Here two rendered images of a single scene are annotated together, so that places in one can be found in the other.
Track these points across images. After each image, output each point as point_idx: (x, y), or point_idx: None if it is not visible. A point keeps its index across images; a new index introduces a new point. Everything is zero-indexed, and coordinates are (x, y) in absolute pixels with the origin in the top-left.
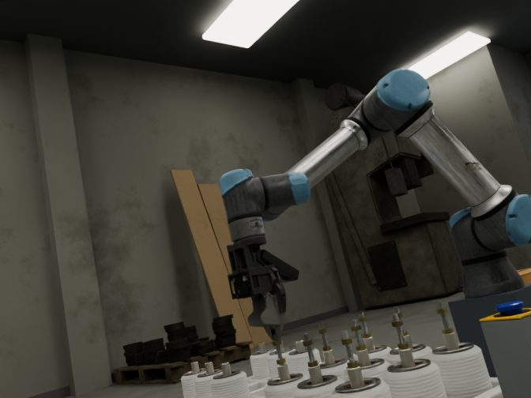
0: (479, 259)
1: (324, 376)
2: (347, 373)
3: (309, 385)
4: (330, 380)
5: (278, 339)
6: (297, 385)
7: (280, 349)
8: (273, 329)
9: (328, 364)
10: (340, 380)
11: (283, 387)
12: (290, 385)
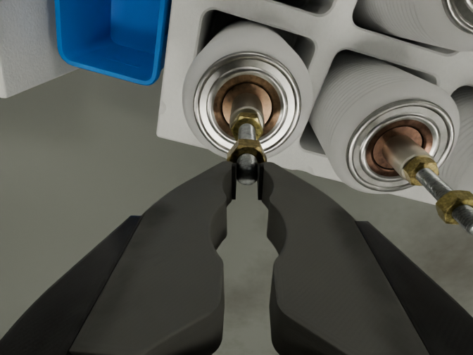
0: None
1: (400, 108)
2: (452, 41)
3: (395, 181)
4: (440, 144)
5: (255, 158)
6: (359, 182)
7: (253, 139)
8: (235, 182)
9: None
10: (457, 119)
11: (281, 151)
12: (295, 139)
